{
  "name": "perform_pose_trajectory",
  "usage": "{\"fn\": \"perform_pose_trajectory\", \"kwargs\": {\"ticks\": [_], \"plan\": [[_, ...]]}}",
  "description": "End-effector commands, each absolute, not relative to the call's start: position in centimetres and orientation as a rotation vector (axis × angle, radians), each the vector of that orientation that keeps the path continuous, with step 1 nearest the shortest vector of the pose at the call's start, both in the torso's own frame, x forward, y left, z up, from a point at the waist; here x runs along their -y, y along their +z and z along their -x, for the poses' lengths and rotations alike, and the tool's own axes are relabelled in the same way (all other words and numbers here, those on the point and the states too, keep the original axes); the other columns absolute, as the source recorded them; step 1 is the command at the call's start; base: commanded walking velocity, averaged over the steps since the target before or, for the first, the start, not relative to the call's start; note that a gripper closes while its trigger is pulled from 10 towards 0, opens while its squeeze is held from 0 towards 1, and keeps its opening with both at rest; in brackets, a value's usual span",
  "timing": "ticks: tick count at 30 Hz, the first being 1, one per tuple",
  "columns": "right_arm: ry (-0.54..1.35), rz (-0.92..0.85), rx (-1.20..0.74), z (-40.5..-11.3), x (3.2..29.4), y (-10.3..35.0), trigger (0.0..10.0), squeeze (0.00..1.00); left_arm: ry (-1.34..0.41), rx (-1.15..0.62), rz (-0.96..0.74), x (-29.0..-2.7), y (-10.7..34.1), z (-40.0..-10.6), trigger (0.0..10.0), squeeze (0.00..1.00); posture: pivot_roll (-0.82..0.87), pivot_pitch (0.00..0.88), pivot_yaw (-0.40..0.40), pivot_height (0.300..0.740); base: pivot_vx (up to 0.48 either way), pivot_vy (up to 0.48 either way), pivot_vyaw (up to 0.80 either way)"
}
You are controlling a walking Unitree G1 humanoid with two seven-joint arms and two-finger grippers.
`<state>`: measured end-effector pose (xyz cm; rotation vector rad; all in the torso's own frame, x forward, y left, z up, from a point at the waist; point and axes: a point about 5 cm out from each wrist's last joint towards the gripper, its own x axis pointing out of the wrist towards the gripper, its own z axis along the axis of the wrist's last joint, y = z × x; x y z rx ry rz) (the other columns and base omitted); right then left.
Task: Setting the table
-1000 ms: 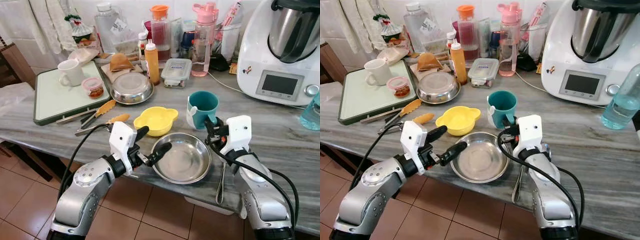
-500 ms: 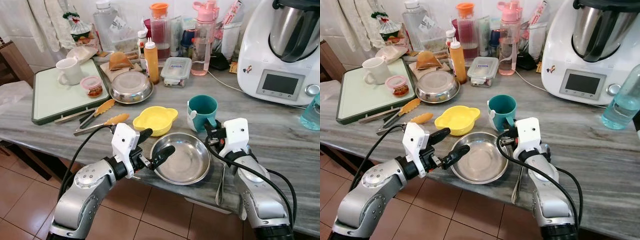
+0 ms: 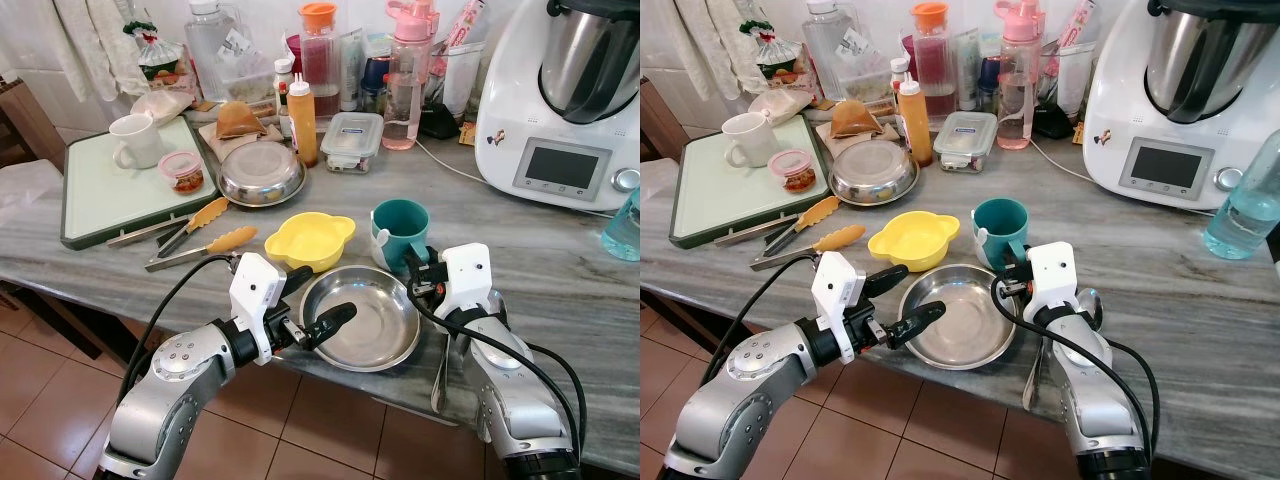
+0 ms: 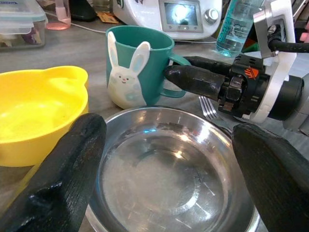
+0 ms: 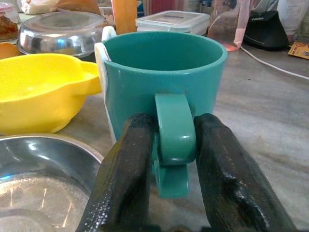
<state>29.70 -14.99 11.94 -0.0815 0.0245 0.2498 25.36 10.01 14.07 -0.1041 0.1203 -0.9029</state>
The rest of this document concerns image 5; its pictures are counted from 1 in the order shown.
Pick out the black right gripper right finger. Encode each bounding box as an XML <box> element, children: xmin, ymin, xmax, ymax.
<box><xmin>193</xmin><ymin>113</ymin><xmax>297</xmax><ymax>232</ymax></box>

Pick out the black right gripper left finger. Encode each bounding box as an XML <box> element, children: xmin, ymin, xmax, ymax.
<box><xmin>76</xmin><ymin>112</ymin><xmax>160</xmax><ymax>232</ymax></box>

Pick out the green mug with white rabbit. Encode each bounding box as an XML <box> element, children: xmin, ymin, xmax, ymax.
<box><xmin>94</xmin><ymin>26</ymin><xmax>228</xmax><ymax>199</ymax></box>

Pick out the stainless steel bowl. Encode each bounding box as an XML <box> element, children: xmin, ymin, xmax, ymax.
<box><xmin>0</xmin><ymin>132</ymin><xmax>105</xmax><ymax>232</ymax></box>

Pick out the yellow plastic funnel bowl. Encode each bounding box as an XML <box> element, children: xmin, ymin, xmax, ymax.
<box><xmin>0</xmin><ymin>53</ymin><xmax>103</xmax><ymax>135</ymax></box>

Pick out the yellow paper packet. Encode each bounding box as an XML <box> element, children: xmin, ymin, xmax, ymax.
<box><xmin>287</xmin><ymin>41</ymin><xmax>309</xmax><ymax>60</ymax></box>

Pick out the black appliance base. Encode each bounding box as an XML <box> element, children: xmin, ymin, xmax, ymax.
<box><xmin>242</xmin><ymin>10</ymin><xmax>290</xmax><ymax>51</ymax></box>

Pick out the clear cup pink base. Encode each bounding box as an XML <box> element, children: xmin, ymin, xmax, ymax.
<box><xmin>207</xmin><ymin>0</ymin><xmax>252</xmax><ymax>53</ymax></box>

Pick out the stainless steel lid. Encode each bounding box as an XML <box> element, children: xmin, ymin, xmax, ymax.
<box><xmin>18</xmin><ymin>11</ymin><xmax>108</xmax><ymax>58</ymax></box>

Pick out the orange squeeze bottle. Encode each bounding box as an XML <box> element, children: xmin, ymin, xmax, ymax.
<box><xmin>112</xmin><ymin>0</ymin><xmax>138</xmax><ymax>36</ymax></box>

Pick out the clear plastic food container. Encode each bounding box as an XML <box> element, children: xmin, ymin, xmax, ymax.
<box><xmin>135</xmin><ymin>10</ymin><xmax>211</xmax><ymax>36</ymax></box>

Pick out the orange plastic utensil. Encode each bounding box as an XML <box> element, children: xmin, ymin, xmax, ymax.
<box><xmin>0</xmin><ymin>42</ymin><xmax>22</xmax><ymax>60</ymax></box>

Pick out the clear box with pastry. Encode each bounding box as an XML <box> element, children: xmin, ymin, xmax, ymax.
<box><xmin>0</xmin><ymin>2</ymin><xmax>21</xmax><ymax>42</ymax></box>

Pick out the bag of white powder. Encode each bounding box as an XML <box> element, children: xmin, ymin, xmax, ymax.
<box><xmin>20</xmin><ymin>0</ymin><xmax>60</xmax><ymax>15</ymax></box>

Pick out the white charging cable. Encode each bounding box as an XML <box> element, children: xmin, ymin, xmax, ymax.
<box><xmin>240</xmin><ymin>45</ymin><xmax>309</xmax><ymax>80</ymax></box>

